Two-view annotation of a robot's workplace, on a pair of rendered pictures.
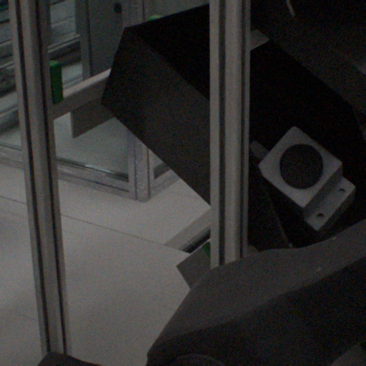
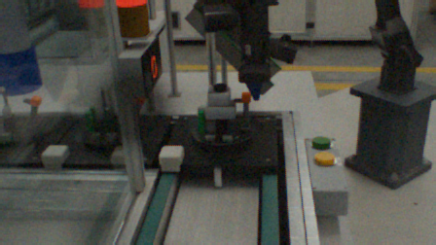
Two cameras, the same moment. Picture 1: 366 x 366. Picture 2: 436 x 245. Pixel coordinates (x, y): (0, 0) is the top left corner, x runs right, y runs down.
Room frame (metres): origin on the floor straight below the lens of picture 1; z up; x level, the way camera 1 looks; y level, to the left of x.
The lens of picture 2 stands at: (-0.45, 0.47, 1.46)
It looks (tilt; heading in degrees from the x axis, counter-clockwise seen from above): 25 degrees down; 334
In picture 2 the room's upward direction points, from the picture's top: 3 degrees counter-clockwise
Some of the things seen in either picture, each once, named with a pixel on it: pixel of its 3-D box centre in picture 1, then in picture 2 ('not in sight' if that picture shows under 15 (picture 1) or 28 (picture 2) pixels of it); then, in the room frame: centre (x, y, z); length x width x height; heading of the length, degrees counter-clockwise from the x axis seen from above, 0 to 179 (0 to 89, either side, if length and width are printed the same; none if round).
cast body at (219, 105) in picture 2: not in sight; (216, 100); (0.40, 0.05, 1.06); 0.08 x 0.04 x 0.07; 57
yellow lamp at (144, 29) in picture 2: not in sight; (132, 18); (0.30, 0.24, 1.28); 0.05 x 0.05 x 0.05
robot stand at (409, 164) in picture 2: not in sight; (391, 128); (0.24, -0.32, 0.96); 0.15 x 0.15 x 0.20; 8
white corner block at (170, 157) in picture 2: not in sight; (171, 158); (0.37, 0.18, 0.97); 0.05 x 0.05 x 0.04; 57
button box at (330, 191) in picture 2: not in sight; (323, 173); (0.21, -0.09, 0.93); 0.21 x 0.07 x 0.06; 147
